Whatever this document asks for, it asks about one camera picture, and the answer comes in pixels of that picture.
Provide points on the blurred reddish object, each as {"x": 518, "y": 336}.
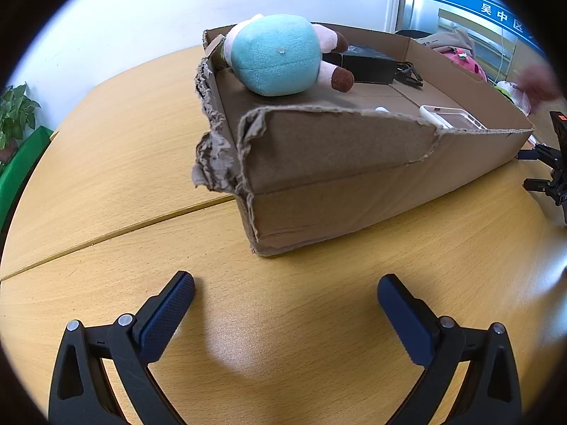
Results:
{"x": 538, "y": 82}

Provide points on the white and green plush toy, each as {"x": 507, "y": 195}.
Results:
{"x": 509, "y": 90}

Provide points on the white phone case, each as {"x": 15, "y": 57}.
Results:
{"x": 436, "y": 115}

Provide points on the black product box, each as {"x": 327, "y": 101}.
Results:
{"x": 367, "y": 68}

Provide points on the pink plush toy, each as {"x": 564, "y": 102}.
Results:
{"x": 465, "y": 64}

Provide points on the black sunglasses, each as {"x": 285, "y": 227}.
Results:
{"x": 409, "y": 75}

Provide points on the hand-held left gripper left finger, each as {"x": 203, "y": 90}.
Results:
{"x": 168, "y": 314}

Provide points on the torn cardboard box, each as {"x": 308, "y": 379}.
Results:
{"x": 332, "y": 164}

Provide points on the teal and pink plush pig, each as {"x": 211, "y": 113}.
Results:
{"x": 274, "y": 57}

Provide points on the wooden desktop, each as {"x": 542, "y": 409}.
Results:
{"x": 133, "y": 141}

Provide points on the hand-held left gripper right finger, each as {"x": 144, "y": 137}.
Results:
{"x": 405, "y": 318}

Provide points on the beige and black cloth bag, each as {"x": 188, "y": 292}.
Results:
{"x": 452, "y": 37}

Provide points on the large potted green plant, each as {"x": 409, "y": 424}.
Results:
{"x": 15, "y": 110}

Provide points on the green table cloth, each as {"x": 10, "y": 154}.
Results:
{"x": 22, "y": 168}

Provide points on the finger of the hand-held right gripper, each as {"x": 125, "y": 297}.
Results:
{"x": 538, "y": 184}
{"x": 538, "y": 154}

